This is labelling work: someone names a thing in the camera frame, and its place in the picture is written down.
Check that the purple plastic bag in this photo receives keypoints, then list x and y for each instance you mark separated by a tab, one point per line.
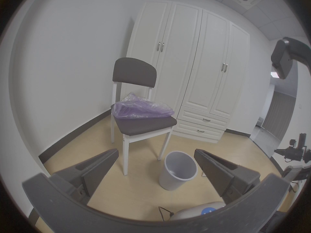
143	109

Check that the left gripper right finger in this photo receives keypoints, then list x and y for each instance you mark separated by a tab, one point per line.
220	172

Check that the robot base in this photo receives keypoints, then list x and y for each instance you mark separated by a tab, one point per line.
192	211

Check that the white wardrobe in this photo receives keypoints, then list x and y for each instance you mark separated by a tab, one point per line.
194	69

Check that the grey padded white-legged chair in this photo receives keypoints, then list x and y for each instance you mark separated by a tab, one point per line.
143	126

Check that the ceiling light panel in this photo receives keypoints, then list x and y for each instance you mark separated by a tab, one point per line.
274	74

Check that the grey curtain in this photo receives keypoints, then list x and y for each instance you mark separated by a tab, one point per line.
279	116

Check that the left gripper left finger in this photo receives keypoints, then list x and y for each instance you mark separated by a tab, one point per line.
94	172

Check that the white trash bin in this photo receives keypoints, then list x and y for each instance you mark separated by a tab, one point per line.
175	179

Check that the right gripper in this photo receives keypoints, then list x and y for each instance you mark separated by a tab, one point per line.
295	153

